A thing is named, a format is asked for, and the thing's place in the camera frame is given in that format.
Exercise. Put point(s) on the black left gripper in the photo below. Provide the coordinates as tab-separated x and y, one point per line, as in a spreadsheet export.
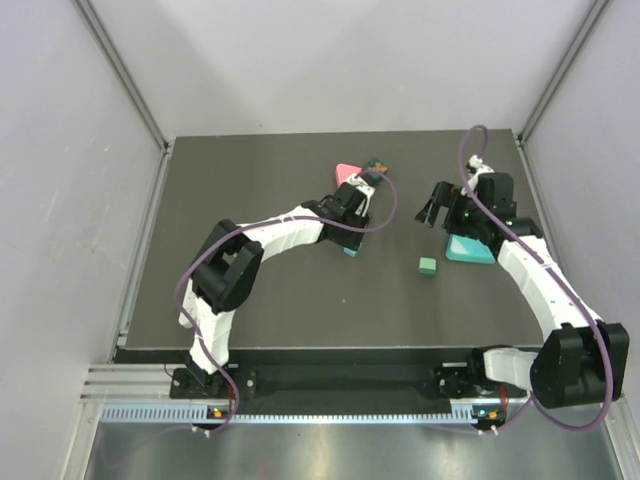
351	241

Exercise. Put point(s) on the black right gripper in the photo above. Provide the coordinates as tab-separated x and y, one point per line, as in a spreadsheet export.
444	195

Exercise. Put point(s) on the teal triangular power strip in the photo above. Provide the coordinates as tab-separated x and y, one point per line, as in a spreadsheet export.
467	250

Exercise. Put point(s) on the mint green cube charger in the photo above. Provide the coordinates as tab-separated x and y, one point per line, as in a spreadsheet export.
427	266

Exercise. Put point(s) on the pink triangular power strip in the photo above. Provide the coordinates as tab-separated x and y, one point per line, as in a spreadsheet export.
344	171

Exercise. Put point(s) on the dark green cube adapter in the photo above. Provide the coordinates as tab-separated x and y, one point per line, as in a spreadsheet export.
374	170

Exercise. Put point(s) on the white tiger cube adapter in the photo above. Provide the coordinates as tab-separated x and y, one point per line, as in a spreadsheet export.
361	184

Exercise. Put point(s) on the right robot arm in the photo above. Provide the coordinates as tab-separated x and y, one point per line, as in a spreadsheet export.
583	358

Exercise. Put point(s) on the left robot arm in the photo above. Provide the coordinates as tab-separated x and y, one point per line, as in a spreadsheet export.
229	261

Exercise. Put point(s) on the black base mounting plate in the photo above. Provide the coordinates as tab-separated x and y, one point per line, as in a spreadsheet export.
340	381

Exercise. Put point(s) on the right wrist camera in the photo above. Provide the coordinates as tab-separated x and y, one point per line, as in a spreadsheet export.
476	167

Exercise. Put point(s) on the slotted cable duct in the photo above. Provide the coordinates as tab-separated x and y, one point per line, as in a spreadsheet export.
205	414

